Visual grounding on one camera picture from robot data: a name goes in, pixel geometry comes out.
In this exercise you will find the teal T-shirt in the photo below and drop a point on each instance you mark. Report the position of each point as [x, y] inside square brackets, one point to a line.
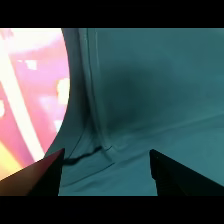
[150, 83]

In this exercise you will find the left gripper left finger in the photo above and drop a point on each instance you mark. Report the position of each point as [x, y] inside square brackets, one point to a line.
[40, 180]

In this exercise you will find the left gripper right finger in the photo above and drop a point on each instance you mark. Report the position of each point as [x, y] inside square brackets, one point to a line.
[180, 180]

